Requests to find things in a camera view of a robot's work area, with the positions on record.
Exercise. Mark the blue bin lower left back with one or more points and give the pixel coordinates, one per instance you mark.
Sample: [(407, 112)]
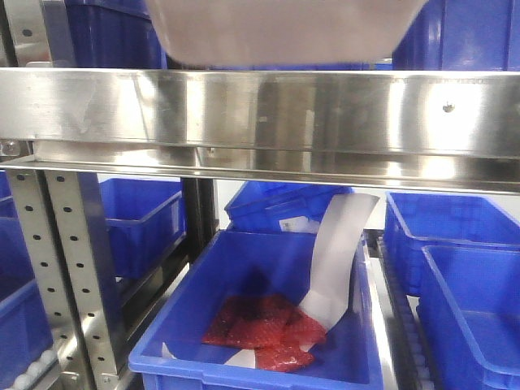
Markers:
[(144, 219)]

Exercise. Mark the steel shelf front rail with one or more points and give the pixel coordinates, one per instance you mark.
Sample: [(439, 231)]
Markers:
[(435, 130)]

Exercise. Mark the blue bin upper left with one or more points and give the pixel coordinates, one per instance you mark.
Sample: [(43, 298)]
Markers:
[(114, 34)]

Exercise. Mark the white paper strip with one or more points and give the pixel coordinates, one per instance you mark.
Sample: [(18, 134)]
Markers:
[(336, 243)]

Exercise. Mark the red bubble wrap bags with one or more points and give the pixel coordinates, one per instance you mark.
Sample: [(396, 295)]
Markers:
[(272, 327)]

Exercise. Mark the white plastic storage bin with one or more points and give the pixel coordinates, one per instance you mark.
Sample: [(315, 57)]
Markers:
[(258, 33)]

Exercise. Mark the blue bin lower right back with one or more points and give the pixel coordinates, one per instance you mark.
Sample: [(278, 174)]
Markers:
[(415, 220)]

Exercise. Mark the blue bin lower middle back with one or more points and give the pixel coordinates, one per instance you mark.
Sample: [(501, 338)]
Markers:
[(281, 207)]

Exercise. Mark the blue bin lower right front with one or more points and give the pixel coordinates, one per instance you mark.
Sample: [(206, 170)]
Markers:
[(469, 310)]

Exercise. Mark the blue bin with red bags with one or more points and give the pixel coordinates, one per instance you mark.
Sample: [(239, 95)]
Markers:
[(171, 355)]

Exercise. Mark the perforated steel shelf post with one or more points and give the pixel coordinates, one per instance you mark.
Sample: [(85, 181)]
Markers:
[(63, 223)]

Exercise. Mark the blue bin far left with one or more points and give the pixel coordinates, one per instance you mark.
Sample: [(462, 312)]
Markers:
[(25, 332)]

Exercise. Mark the blue bin upper right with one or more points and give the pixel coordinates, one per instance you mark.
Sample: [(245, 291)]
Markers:
[(461, 36)]

